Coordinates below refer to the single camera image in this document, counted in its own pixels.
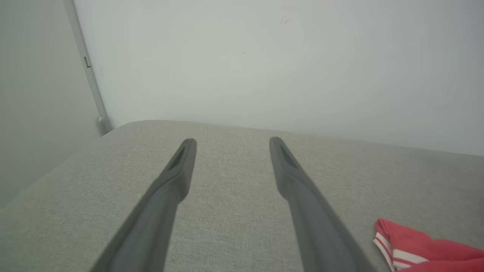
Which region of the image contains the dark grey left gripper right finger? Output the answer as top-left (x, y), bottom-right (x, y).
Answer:
top-left (269, 136), bottom-right (375, 272)

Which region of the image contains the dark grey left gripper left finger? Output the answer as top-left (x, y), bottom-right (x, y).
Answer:
top-left (90, 138), bottom-right (197, 272)

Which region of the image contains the red shirt with white sleeves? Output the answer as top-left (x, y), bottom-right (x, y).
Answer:
top-left (373, 218), bottom-right (484, 272)

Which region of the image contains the grey wall post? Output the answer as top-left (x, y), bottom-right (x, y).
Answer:
top-left (64, 0), bottom-right (114, 136)

